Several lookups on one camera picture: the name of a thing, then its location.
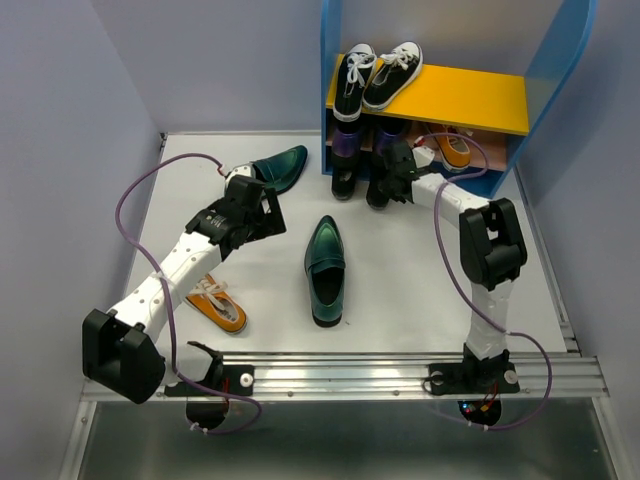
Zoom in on black white sneaker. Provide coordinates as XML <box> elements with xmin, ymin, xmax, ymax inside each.
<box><xmin>363</xmin><ymin>41</ymin><xmax>423</xmax><ymax>112</ymax></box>
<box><xmin>333</xmin><ymin>43</ymin><xmax>377</xmax><ymax>122</ymax></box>

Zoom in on green loafer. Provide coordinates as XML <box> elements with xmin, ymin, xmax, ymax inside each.
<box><xmin>251</xmin><ymin>145</ymin><xmax>308</xmax><ymax>195</ymax></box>
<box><xmin>304</xmin><ymin>215</ymin><xmax>346</xmax><ymax>328</ymax></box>

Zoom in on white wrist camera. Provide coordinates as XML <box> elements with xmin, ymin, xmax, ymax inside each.
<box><xmin>225</xmin><ymin>162</ymin><xmax>257</xmax><ymax>182</ymax></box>
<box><xmin>412</xmin><ymin>146</ymin><xmax>436</xmax><ymax>169</ymax></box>

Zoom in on black slip-on sneaker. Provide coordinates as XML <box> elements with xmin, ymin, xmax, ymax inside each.
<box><xmin>331</xmin><ymin>156</ymin><xmax>361</xmax><ymax>201</ymax></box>

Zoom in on orange sneaker white laces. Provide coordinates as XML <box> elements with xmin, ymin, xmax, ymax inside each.
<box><xmin>427</xmin><ymin>123</ymin><xmax>471</xmax><ymax>173</ymax></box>

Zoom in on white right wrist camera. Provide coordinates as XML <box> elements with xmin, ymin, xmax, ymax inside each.
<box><xmin>412</xmin><ymin>146</ymin><xmax>436</xmax><ymax>169</ymax></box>

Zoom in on purple boot right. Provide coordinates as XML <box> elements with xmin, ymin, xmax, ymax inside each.
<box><xmin>372</xmin><ymin>117</ymin><xmax>412</xmax><ymax>156</ymax></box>

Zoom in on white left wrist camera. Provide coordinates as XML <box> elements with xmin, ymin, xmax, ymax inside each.
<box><xmin>225</xmin><ymin>162</ymin><xmax>257</xmax><ymax>182</ymax></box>

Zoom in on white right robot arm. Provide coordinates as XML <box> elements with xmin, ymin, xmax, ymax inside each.
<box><xmin>379</xmin><ymin>140</ymin><xmax>528</xmax><ymax>396</ymax></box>

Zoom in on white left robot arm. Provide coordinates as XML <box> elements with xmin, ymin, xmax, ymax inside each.
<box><xmin>82</xmin><ymin>175</ymin><xmax>286</xmax><ymax>404</ymax></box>

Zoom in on purple boot left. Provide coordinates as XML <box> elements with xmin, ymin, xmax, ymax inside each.
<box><xmin>330</xmin><ymin>119</ymin><xmax>366</xmax><ymax>170</ymax></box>

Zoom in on black lace-up sneaker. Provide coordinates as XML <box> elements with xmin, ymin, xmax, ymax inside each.
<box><xmin>366</xmin><ymin>151</ymin><xmax>389</xmax><ymax>211</ymax></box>

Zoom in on black white sneaker left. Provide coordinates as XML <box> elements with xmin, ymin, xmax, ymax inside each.
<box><xmin>333</xmin><ymin>43</ymin><xmax>377</xmax><ymax>122</ymax></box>

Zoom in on green loafer back left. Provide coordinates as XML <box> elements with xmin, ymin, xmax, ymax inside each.
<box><xmin>251</xmin><ymin>145</ymin><xmax>308</xmax><ymax>195</ymax></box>

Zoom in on green loafer centre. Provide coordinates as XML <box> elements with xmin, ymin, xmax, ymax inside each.
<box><xmin>304</xmin><ymin>215</ymin><xmax>346</xmax><ymax>328</ymax></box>

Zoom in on black white sneaker right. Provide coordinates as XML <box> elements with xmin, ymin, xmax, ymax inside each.
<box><xmin>363</xmin><ymin>41</ymin><xmax>423</xmax><ymax>112</ymax></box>

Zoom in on blue shoe shelf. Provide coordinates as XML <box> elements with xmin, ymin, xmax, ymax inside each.
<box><xmin>319</xmin><ymin>0</ymin><xmax>599</xmax><ymax>200</ymax></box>

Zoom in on purple boot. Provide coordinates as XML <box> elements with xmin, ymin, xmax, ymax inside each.
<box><xmin>330</xmin><ymin>119</ymin><xmax>366</xmax><ymax>170</ymax></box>
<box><xmin>372</xmin><ymin>117</ymin><xmax>412</xmax><ymax>156</ymax></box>

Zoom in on aluminium mounting rail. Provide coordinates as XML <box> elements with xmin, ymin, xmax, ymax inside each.
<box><xmin>224</xmin><ymin>353</ymin><xmax>609</xmax><ymax>402</ymax></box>

